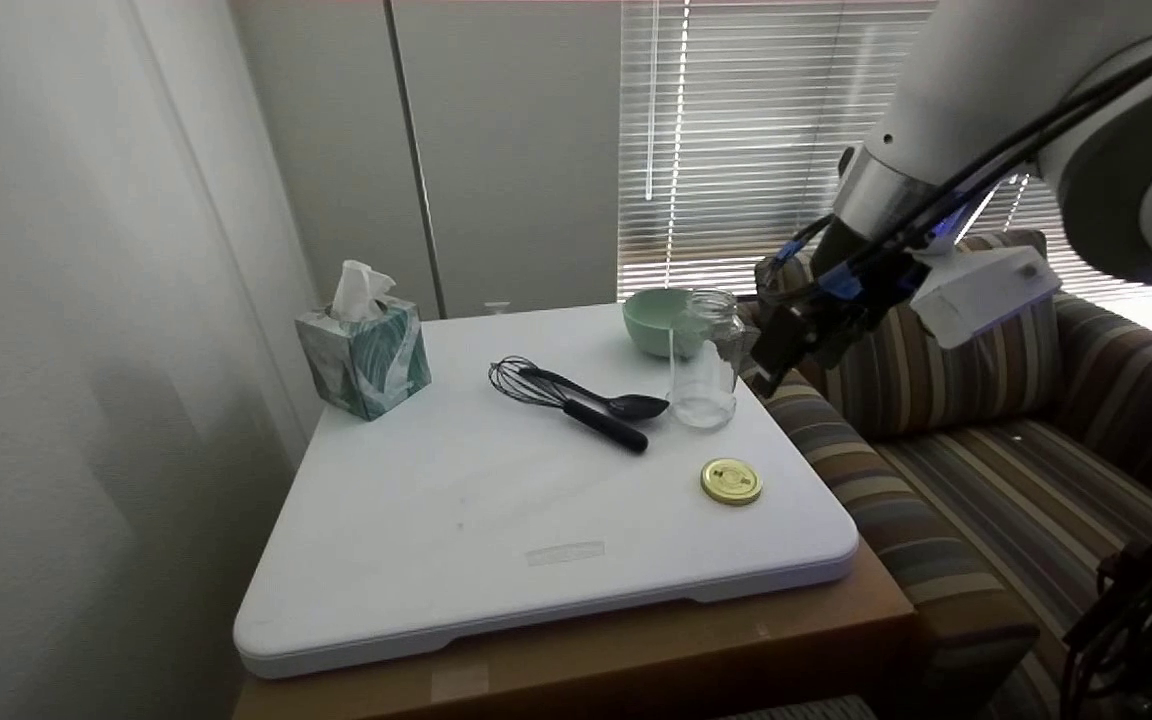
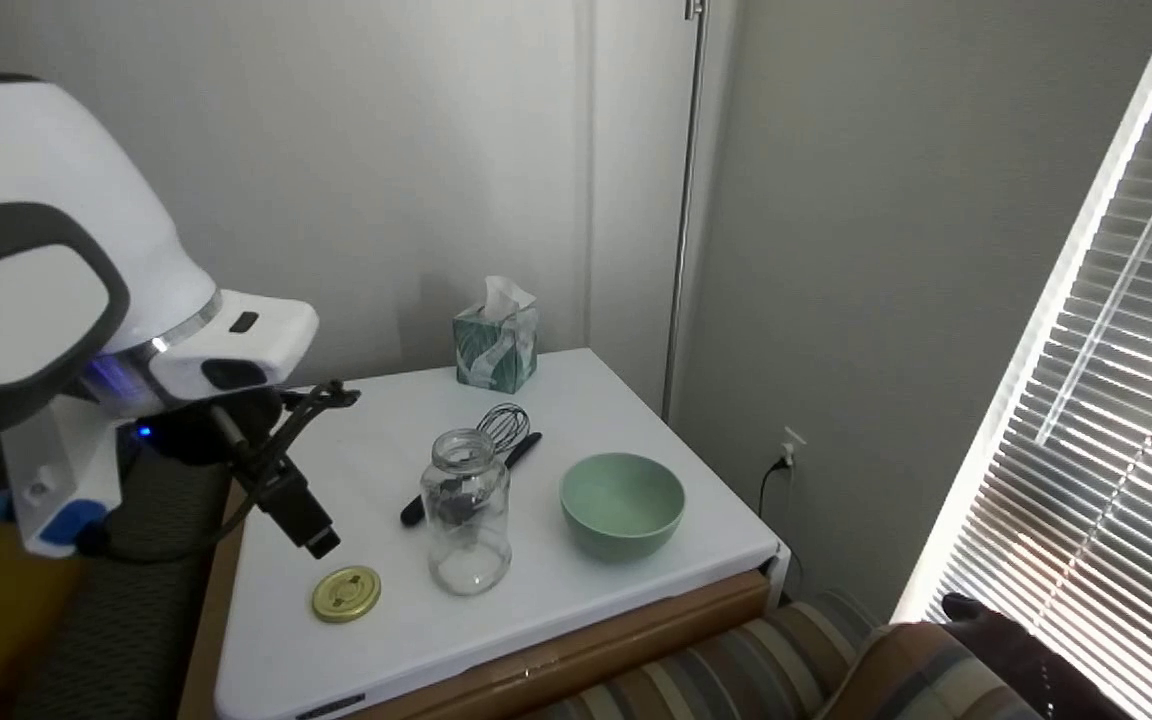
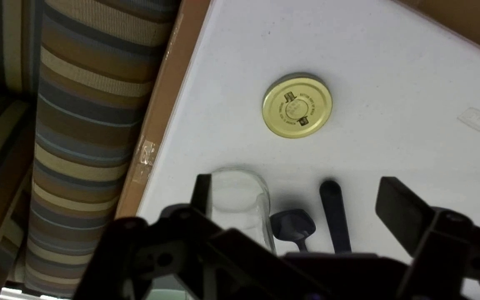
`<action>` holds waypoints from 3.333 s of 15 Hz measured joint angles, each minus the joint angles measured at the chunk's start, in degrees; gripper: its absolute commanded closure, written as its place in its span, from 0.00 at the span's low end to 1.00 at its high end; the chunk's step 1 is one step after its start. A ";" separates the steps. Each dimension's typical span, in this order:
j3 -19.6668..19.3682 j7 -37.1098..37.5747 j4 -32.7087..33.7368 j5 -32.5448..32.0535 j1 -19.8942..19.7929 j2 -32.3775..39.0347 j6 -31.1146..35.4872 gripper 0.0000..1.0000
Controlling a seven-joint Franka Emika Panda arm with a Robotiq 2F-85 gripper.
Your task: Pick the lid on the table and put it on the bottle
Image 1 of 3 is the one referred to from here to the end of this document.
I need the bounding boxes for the green white tissue box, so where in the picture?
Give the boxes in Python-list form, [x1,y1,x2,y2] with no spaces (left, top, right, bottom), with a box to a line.
[290,254,437,422]

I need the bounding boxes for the green ceramic bowl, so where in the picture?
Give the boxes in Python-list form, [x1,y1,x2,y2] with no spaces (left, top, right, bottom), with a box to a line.
[619,283,711,363]

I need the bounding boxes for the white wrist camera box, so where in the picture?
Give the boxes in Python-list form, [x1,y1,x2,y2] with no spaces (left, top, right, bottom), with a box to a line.
[909,242,1062,354]

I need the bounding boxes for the white window blinds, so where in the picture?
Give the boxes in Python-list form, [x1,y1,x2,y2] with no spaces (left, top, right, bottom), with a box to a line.
[617,0,1087,305]

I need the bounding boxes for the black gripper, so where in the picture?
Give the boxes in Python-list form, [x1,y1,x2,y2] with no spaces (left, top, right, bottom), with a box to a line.
[743,215,932,400]

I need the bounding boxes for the striped fabric sofa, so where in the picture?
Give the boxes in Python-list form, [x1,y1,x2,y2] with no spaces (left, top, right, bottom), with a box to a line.
[757,223,1152,720]

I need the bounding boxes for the white table board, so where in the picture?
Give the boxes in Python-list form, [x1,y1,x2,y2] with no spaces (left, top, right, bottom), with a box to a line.
[229,298,865,683]

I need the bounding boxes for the black metal stand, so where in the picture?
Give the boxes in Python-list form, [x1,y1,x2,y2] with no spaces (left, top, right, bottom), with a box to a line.
[1054,448,1152,720]

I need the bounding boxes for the wooden table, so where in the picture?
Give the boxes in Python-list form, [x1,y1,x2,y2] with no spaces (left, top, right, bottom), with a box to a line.
[229,538,928,720]

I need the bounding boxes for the gold metal jar lid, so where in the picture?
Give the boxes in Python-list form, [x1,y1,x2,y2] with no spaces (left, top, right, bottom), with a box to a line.
[695,450,768,506]

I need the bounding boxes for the black plastic spoon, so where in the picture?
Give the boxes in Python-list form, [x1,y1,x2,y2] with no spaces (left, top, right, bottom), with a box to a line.
[517,363,675,426]

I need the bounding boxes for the clear glass jar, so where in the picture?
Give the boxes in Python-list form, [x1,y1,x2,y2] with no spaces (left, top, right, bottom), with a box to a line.
[666,283,746,436]

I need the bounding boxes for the wire whisk with black handle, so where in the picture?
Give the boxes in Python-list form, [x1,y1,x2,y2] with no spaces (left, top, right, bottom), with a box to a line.
[485,350,656,460]

